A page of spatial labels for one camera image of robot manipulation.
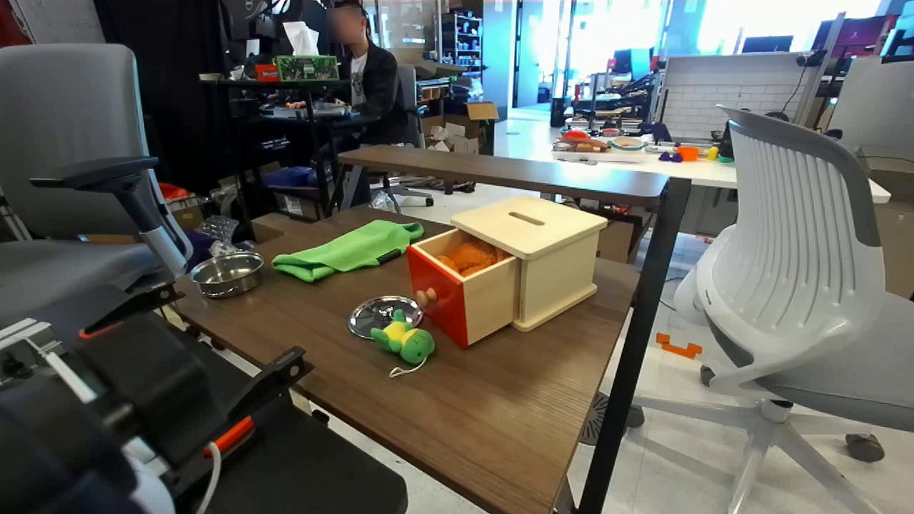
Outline green yellow plush toy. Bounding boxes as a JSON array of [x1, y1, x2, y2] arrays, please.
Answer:
[[372, 320, 436, 377]]

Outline black shelving rack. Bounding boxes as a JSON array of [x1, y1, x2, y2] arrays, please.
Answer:
[[196, 54, 366, 220]]

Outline wooden box with slot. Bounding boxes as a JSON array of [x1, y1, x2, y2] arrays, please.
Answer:
[[452, 198, 609, 332]]

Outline white pegboard panel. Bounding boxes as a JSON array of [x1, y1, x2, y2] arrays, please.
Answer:
[[655, 53, 816, 140]]

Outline person in dark clothes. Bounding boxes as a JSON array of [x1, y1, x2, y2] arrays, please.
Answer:
[[345, 24, 403, 144]]

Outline shiny steel pot lid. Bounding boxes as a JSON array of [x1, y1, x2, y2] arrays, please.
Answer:
[[349, 295, 422, 341]]

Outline red front wooden drawer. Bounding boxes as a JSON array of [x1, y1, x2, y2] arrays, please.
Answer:
[[406, 230, 516, 350]]

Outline orange plastic clip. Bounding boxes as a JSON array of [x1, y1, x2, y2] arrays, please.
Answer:
[[656, 332, 702, 360]]

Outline dark wooden side table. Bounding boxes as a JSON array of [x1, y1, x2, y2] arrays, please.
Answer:
[[335, 144, 695, 514]]

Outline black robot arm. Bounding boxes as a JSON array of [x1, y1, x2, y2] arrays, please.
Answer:
[[0, 288, 409, 514]]

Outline green cloth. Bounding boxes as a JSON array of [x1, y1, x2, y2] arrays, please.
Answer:
[[270, 220, 426, 284]]

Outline small steel pot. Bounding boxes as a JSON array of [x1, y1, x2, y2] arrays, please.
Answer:
[[188, 244, 262, 300]]

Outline white grey office chair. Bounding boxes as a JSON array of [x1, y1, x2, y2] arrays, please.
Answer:
[[635, 110, 914, 514]]

